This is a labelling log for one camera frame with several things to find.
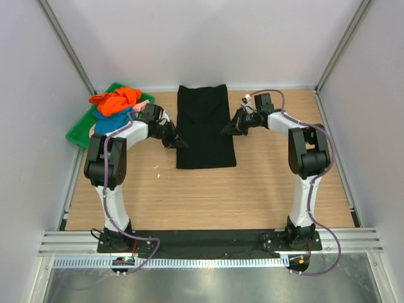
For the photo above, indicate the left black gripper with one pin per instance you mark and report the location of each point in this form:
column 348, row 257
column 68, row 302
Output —
column 175, row 141

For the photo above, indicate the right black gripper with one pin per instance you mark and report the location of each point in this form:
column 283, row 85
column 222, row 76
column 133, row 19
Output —
column 235, row 127

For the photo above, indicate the black t shirt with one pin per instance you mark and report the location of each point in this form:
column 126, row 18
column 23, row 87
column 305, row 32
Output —
column 201, row 115

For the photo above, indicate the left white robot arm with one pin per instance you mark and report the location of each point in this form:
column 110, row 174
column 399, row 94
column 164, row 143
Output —
column 106, row 168

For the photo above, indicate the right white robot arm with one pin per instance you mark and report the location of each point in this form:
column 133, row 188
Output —
column 308, row 159

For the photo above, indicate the pink t shirt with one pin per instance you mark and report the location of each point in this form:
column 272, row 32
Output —
column 137, row 108

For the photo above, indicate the blue t shirt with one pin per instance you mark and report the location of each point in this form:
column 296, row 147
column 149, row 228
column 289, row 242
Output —
column 109, row 124

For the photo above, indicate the orange t shirt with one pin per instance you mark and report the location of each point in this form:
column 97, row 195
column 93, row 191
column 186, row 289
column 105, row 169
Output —
column 117, row 101

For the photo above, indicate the green plastic tray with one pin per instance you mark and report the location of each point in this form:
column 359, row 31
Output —
column 79, row 132

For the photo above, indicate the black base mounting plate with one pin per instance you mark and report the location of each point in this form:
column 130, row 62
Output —
column 214, row 244

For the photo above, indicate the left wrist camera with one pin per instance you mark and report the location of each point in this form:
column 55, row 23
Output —
column 153, row 113

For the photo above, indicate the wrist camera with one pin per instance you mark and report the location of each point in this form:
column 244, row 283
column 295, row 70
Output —
column 153, row 113
column 257, row 103

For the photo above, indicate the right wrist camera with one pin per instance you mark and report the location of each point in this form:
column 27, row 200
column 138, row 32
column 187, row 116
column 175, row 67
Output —
column 257, row 103

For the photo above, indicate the slotted grey cable duct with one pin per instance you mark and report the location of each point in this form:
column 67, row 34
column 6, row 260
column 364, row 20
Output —
column 125, row 262

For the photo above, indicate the right aluminium corner post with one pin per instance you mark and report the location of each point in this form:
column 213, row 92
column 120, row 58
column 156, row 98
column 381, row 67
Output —
column 353, row 25

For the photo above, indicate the aluminium corner post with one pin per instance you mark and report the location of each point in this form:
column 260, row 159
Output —
column 65, row 43
column 353, row 25

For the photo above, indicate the left aluminium corner post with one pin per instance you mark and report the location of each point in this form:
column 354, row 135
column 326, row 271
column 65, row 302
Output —
column 65, row 43

